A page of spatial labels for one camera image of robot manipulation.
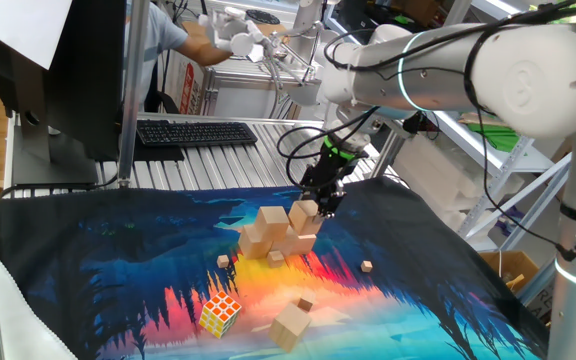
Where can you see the red white printed box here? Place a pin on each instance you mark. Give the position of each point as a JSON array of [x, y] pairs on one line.
[[186, 87]]

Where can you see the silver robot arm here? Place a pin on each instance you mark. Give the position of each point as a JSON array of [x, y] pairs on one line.
[[518, 80]]

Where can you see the person in blue shirt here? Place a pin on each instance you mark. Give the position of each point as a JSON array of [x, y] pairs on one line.
[[155, 35]]

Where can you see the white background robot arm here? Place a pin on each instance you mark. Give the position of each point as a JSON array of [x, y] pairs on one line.
[[308, 20]]

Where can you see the Rubik's cube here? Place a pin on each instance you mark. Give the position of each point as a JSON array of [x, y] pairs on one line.
[[220, 314]]

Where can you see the black computer monitor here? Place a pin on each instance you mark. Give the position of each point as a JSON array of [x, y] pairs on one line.
[[83, 75]]

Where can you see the white robotic hand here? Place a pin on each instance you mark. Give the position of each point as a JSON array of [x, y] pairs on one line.
[[238, 37]]

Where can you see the forest sunset printed cloth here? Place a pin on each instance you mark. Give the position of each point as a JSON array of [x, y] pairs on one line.
[[118, 240]]

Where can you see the cardboard box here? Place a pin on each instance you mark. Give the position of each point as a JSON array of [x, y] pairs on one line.
[[510, 265]]

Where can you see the black storage crate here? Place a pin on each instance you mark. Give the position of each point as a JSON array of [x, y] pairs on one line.
[[363, 15]]

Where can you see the black round disc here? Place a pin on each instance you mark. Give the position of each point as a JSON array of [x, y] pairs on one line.
[[263, 16]]

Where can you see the small wooden cube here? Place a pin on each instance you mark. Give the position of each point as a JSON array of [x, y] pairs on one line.
[[276, 259], [306, 301], [366, 266], [223, 261]]

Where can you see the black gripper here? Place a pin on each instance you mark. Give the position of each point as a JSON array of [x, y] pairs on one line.
[[330, 172]]

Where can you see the green packet with sticks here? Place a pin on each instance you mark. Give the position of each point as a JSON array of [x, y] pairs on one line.
[[498, 135]]

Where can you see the white paper sheet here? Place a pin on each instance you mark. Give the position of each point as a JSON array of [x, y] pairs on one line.
[[23, 25]]

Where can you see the grey label plate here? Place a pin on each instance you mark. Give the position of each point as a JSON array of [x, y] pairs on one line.
[[543, 305]]

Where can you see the white foam packing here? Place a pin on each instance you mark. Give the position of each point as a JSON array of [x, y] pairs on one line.
[[438, 175]]

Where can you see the black keyboard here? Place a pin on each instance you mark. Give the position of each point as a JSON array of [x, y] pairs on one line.
[[193, 132]]

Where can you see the person's forearm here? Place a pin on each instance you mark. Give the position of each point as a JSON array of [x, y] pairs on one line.
[[203, 50]]

